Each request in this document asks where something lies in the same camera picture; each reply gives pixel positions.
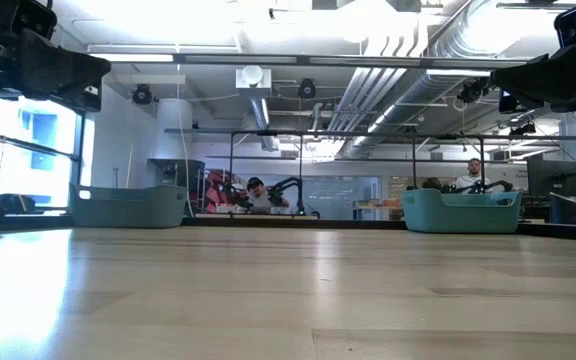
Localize black round ceiling spotlight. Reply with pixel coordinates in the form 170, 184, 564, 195
131, 84, 154, 106
296, 78, 318, 100

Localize black background monitor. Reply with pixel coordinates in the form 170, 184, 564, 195
526, 158, 576, 199

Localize black background robot arms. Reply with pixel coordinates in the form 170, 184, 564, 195
420, 177, 515, 196
267, 175, 313, 216

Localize person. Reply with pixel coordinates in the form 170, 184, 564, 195
455, 157, 493, 194
245, 176, 292, 215

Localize white round column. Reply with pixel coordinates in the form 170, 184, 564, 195
155, 98, 194, 189

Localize grey cabinet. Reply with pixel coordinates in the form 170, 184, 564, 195
146, 158, 207, 201

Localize grey-blue plastic bin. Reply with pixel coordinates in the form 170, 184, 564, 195
69, 183, 188, 230

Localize teal plastic bin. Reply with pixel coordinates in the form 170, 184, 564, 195
401, 188, 524, 235

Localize red crates stack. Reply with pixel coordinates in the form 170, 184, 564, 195
203, 168, 242, 214

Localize white ceiling box unit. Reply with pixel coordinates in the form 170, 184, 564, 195
235, 64, 273, 99

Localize long ceiling light bar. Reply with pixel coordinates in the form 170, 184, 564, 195
87, 52, 532, 70

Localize silver ventilation duct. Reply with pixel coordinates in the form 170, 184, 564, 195
327, 0, 559, 159

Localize black metal rack frame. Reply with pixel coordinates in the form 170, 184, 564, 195
164, 127, 576, 189

